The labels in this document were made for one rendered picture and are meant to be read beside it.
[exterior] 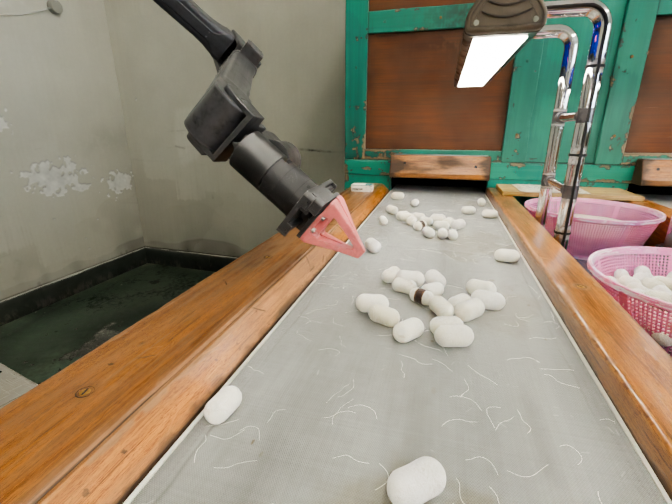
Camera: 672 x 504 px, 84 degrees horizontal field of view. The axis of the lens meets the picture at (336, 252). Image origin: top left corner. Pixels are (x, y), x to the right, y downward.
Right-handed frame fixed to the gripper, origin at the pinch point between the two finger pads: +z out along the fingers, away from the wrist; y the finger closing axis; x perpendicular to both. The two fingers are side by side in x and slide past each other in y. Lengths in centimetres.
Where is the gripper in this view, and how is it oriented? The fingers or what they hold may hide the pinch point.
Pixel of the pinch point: (357, 250)
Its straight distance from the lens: 48.8
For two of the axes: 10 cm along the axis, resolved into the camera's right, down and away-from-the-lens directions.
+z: 7.4, 6.7, 0.1
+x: -6.2, 6.7, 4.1
